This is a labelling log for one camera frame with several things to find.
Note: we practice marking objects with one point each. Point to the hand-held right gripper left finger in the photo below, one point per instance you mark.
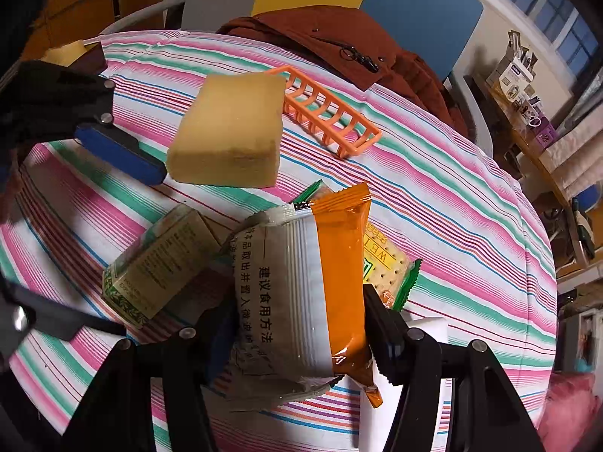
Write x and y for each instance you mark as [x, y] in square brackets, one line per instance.
[221, 348]

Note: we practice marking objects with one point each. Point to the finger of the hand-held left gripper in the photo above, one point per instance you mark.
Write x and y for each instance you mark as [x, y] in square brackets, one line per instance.
[117, 153]
[56, 318]

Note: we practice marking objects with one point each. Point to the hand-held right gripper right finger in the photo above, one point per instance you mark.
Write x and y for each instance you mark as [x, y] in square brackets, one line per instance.
[384, 339]

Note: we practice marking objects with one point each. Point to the green cracker packet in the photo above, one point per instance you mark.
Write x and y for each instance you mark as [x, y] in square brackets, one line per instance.
[386, 268]

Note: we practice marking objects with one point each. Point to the white foam block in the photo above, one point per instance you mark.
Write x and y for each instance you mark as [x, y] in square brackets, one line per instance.
[377, 414]

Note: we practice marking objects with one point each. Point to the orange white snack bag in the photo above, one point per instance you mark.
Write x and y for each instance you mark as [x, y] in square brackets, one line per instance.
[301, 292]

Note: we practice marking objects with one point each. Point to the green tea box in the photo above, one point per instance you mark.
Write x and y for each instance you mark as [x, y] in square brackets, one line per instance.
[155, 268]

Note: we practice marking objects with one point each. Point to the large yellow sponge block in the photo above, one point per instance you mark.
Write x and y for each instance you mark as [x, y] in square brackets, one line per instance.
[226, 132]

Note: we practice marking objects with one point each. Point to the small yellow sponge piece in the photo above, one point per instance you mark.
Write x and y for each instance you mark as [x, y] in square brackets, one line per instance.
[63, 52]

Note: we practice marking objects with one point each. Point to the orange plastic rack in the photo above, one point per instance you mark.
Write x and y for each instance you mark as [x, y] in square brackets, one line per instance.
[329, 113]

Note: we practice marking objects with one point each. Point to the pink cloth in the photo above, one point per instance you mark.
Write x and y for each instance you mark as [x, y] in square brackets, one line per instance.
[574, 409]

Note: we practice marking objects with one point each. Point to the cluttered side table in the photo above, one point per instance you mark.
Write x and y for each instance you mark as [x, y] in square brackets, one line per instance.
[546, 169]

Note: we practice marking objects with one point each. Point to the brown jacket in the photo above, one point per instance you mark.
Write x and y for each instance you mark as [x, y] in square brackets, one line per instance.
[339, 42]

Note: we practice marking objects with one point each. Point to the purple mug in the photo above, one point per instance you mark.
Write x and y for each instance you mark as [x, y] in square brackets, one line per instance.
[547, 135]

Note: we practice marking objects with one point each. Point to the white blue carton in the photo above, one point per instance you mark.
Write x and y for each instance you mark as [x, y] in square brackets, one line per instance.
[513, 75]

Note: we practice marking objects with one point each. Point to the grey yellow blue chair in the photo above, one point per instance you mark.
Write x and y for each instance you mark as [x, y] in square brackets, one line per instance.
[414, 0]

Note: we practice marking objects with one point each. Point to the window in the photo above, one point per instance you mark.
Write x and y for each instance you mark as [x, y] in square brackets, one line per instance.
[541, 0]

